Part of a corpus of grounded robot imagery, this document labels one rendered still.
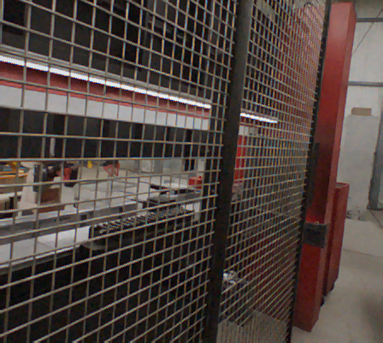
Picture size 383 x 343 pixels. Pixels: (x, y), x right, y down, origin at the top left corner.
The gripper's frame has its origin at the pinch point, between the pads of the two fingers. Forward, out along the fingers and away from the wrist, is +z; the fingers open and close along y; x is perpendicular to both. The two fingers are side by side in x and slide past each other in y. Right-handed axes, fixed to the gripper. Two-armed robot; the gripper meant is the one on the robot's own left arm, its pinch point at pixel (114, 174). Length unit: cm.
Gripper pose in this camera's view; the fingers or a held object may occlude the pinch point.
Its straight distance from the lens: 221.6
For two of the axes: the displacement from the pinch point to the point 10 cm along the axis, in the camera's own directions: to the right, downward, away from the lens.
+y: 3.6, -0.1, 9.3
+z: 3.3, 9.4, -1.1
